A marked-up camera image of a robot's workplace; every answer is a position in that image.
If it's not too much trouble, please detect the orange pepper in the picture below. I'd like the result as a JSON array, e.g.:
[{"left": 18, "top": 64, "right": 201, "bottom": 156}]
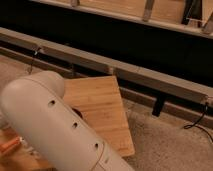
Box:
[{"left": 0, "top": 136, "right": 21, "bottom": 156}]

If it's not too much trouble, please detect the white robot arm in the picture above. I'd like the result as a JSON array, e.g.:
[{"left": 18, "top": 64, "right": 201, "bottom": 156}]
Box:
[{"left": 0, "top": 71, "right": 134, "bottom": 171}]

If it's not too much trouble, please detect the dark purple ceramic bowl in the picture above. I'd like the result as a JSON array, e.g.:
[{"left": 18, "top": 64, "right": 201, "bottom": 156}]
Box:
[{"left": 72, "top": 108, "right": 83, "bottom": 119}]

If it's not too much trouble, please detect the wooden shelf with brackets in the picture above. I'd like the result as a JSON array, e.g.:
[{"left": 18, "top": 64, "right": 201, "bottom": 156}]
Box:
[{"left": 31, "top": 0, "right": 213, "bottom": 39}]

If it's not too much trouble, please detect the grey metal rail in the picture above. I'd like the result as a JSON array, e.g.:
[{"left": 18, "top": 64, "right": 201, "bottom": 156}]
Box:
[{"left": 0, "top": 27, "right": 213, "bottom": 107}]

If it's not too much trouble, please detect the black cable right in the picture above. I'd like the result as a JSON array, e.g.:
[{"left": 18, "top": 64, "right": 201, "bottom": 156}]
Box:
[{"left": 183, "top": 101, "right": 213, "bottom": 143}]

